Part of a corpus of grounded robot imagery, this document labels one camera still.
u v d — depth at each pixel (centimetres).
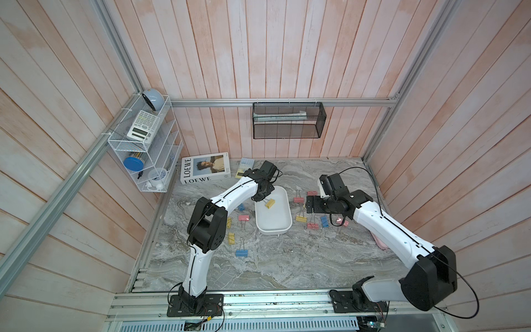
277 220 97
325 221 96
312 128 107
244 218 96
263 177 74
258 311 73
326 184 65
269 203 101
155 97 83
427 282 40
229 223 93
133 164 76
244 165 115
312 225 93
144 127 76
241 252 86
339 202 60
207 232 53
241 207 98
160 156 82
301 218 96
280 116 90
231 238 90
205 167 111
